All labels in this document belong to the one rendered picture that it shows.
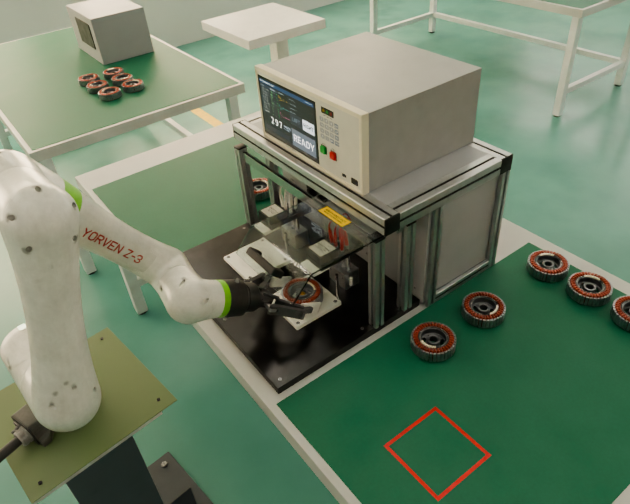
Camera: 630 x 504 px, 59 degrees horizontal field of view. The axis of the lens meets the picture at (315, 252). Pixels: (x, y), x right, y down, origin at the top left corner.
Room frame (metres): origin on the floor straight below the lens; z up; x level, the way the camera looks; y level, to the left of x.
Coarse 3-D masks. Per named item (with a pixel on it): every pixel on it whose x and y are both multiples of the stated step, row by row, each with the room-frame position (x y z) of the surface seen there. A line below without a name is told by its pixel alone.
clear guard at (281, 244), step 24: (288, 216) 1.13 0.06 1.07; (312, 216) 1.12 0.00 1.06; (264, 240) 1.05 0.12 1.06; (288, 240) 1.03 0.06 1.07; (312, 240) 1.03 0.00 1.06; (336, 240) 1.02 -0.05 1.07; (360, 240) 1.01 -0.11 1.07; (288, 264) 0.96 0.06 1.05; (312, 264) 0.94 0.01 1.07; (288, 288) 0.91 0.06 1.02
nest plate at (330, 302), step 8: (280, 296) 1.16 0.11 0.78; (328, 296) 1.14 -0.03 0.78; (328, 304) 1.11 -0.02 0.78; (336, 304) 1.10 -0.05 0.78; (320, 312) 1.08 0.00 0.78; (288, 320) 1.06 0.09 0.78; (296, 320) 1.06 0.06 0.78; (304, 320) 1.05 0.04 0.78; (312, 320) 1.06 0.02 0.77; (296, 328) 1.03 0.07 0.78
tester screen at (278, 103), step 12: (264, 84) 1.45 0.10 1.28; (264, 96) 1.45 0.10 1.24; (276, 96) 1.40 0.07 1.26; (288, 96) 1.35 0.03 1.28; (264, 108) 1.46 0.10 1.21; (276, 108) 1.41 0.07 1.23; (288, 108) 1.36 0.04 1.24; (300, 108) 1.31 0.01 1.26; (312, 108) 1.27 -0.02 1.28; (288, 120) 1.36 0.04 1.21; (312, 120) 1.27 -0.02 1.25; (288, 132) 1.37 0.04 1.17; (300, 132) 1.32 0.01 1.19; (312, 156) 1.28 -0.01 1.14
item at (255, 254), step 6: (246, 252) 1.02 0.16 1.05; (252, 252) 1.01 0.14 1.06; (258, 252) 1.02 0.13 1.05; (252, 258) 0.99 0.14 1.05; (258, 258) 0.98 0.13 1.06; (264, 258) 0.98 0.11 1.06; (264, 264) 0.96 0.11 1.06; (270, 264) 0.95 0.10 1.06; (270, 270) 0.94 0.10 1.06; (276, 270) 0.94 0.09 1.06; (276, 276) 0.94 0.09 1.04
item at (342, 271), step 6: (336, 264) 1.22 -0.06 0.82; (330, 270) 1.23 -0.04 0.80; (336, 270) 1.20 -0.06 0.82; (342, 270) 1.20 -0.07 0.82; (348, 270) 1.19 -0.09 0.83; (354, 270) 1.19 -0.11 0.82; (330, 276) 1.23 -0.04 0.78; (342, 276) 1.18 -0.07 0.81; (348, 276) 1.18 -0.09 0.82; (354, 276) 1.19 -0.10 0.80; (342, 282) 1.18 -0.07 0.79; (348, 282) 1.18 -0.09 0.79; (354, 282) 1.19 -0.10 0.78; (348, 288) 1.18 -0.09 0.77
